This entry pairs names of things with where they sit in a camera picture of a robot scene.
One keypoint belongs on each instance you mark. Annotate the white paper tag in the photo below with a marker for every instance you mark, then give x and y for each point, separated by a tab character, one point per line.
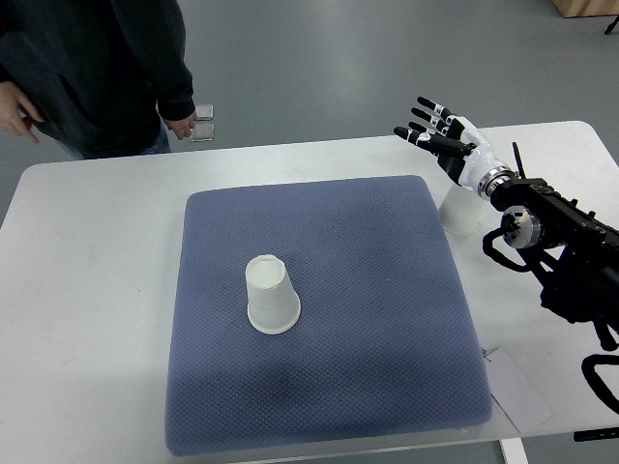
514	393

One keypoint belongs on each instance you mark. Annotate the blue textured cushion pad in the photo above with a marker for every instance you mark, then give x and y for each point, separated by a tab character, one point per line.
384	344

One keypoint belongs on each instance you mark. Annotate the metal floor plate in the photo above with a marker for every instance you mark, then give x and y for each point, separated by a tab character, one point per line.
202	133
204	112

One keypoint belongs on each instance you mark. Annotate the upper metal floor plate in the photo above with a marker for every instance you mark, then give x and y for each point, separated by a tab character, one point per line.
204	112

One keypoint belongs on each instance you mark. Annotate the white paper cup on cushion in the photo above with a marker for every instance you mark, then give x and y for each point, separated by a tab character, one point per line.
273	305

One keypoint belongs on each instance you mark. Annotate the person in dark hoodie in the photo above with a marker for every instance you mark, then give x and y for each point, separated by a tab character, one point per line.
103	74

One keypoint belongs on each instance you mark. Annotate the person's right hand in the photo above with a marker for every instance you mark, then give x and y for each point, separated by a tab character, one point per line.
18	113

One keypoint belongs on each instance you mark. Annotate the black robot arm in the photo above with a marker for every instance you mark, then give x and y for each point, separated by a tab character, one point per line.
572	254

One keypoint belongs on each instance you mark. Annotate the wooden furniture corner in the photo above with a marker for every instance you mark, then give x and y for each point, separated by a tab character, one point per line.
586	8

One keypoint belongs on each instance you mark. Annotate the person's left hand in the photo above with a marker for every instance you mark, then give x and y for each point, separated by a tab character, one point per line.
182	129

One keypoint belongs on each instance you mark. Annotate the white paper cup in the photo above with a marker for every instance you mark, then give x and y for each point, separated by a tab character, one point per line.
460	211
273	305

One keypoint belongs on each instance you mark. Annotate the white table leg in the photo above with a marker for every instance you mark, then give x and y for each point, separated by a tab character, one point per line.
513	451

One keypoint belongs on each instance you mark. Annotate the lower metal floor plate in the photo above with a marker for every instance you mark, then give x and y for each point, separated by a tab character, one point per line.
202	133

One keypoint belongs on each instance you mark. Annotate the black table control panel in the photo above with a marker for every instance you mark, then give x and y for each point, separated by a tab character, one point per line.
596	434

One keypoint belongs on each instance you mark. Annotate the black tripod leg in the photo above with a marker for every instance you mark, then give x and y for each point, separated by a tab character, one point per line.
611	26

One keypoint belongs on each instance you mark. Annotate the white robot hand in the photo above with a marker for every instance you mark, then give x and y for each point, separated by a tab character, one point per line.
479	170

